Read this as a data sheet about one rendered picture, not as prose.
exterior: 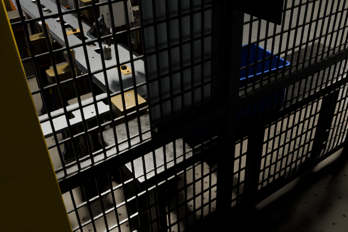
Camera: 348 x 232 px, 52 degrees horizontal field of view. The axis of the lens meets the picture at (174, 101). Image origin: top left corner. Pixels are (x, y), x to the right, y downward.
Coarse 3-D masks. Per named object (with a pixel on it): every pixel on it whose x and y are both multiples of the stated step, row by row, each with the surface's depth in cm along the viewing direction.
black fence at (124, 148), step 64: (192, 0) 62; (320, 0) 84; (192, 64) 68; (256, 64) 80; (320, 64) 94; (128, 128) 66; (192, 128) 75; (256, 128) 91; (64, 192) 64; (256, 192) 106
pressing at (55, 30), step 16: (32, 0) 205; (48, 0) 204; (32, 16) 182; (64, 16) 179; (80, 48) 146; (96, 48) 145; (112, 48) 144; (128, 48) 143; (80, 64) 134; (96, 64) 133; (112, 64) 132; (128, 64) 132; (96, 80) 123; (112, 80) 122; (128, 80) 122; (144, 80) 121; (144, 96) 113
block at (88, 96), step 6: (84, 96) 118; (90, 96) 118; (72, 102) 115; (72, 114) 115; (78, 126) 115; (78, 132) 117; (84, 138) 119; (78, 144) 122; (84, 144) 120; (84, 150) 122; (84, 156) 125
